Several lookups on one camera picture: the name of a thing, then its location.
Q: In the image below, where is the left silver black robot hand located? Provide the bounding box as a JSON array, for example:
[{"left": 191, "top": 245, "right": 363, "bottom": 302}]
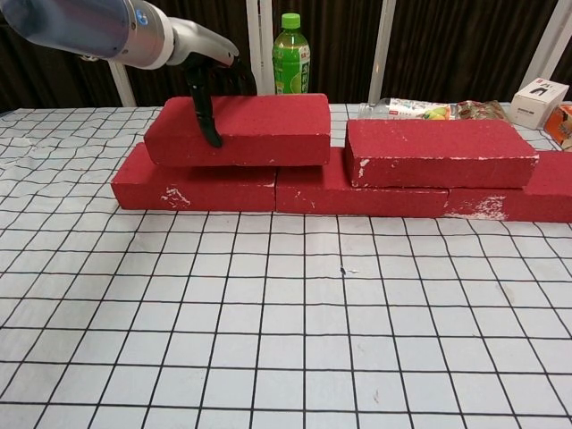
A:
[{"left": 169, "top": 17, "right": 259, "bottom": 149}]

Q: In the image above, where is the red brick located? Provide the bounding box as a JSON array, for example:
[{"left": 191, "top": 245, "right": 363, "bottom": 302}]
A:
[
  {"left": 110, "top": 142, "right": 278, "bottom": 213},
  {"left": 143, "top": 92, "right": 332, "bottom": 169},
  {"left": 343, "top": 118, "right": 540, "bottom": 189},
  {"left": 442, "top": 150, "right": 572, "bottom": 223},
  {"left": 274, "top": 147, "right": 450, "bottom": 219}
]

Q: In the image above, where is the green tea bottle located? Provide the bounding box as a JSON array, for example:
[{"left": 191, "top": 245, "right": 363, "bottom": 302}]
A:
[{"left": 272, "top": 13, "right": 310, "bottom": 97}]

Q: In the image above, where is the clear bottle with fruit label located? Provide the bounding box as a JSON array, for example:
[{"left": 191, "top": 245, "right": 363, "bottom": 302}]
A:
[{"left": 357, "top": 97, "right": 461, "bottom": 122}]

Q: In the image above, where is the gold red snack bag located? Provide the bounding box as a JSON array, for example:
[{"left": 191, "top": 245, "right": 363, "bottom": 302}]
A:
[{"left": 455, "top": 99, "right": 511, "bottom": 122}]

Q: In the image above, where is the white black grid tablecloth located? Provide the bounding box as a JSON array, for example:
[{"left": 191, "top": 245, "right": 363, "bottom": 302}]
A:
[{"left": 0, "top": 101, "right": 572, "bottom": 429}]

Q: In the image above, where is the small white box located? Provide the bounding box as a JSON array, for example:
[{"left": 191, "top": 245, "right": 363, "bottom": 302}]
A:
[{"left": 510, "top": 77, "right": 571, "bottom": 130}]

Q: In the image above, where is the orange biscuit box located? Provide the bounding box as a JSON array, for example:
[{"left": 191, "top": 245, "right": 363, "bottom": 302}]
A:
[{"left": 543, "top": 103, "right": 572, "bottom": 153}]

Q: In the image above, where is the white frame pole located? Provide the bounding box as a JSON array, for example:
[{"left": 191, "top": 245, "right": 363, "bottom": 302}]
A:
[
  {"left": 106, "top": 62, "right": 135, "bottom": 107},
  {"left": 509, "top": 0, "right": 572, "bottom": 102},
  {"left": 368, "top": 0, "right": 401, "bottom": 105},
  {"left": 246, "top": 0, "right": 276, "bottom": 96}
]

